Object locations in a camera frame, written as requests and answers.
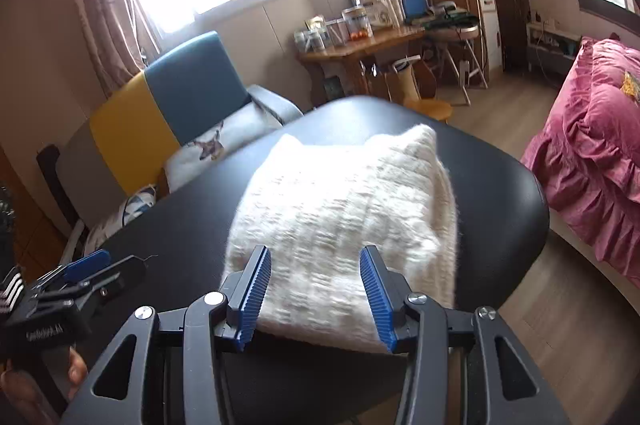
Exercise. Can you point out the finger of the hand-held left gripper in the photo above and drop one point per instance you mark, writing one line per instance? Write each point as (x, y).
(87, 262)
(115, 277)

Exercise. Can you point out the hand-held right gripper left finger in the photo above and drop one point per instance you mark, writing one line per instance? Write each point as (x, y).
(252, 300)

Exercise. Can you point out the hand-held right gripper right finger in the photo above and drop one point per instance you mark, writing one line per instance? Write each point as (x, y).
(377, 300)

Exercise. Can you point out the white knit sweater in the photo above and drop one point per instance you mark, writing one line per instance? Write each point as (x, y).
(340, 215)

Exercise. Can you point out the person's left hand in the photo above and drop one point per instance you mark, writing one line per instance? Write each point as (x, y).
(75, 370)

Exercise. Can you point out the geometric print pillow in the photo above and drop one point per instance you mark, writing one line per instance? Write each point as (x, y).
(137, 205)

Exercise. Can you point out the black leather padded table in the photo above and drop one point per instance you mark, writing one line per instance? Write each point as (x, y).
(200, 215)

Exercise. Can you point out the deer print pillow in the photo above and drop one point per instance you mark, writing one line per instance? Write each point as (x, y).
(235, 140)

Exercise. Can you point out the round wooden stool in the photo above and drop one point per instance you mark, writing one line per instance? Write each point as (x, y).
(430, 109)

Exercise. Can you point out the grey yellow blue sofa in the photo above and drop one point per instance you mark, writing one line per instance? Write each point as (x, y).
(195, 85)

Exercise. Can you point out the brown paper bag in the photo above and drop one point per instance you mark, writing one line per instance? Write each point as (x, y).
(402, 82)

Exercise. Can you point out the wooden desk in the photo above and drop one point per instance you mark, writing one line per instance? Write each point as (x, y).
(360, 46)

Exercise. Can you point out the cluster of small oranges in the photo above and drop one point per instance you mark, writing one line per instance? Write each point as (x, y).
(357, 36)

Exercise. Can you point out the row of clear jars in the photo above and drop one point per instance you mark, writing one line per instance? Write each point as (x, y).
(315, 35)

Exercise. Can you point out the pink ruffled bedding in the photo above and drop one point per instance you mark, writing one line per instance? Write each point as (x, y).
(595, 130)

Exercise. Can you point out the blue round object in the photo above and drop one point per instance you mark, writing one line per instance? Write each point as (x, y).
(414, 2)

